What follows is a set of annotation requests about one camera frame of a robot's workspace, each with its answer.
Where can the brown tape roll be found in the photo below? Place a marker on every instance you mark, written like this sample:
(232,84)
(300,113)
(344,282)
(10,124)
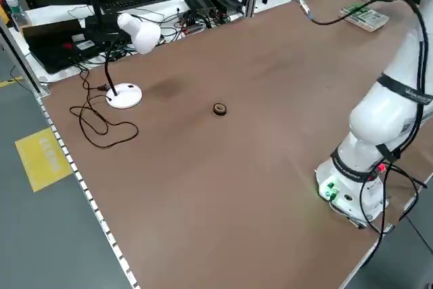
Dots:
(220,109)

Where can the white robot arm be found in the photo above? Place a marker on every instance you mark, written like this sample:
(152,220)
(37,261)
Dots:
(382,116)

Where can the yellow floor sign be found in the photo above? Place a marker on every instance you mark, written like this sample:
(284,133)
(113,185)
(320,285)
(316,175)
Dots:
(42,160)

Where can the clear plastic bottle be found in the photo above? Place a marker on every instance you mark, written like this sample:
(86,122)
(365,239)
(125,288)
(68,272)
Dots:
(15,11)

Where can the white desk lamp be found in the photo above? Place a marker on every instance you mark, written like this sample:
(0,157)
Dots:
(145,35)

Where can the green and white book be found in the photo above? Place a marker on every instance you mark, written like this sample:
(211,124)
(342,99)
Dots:
(365,18)

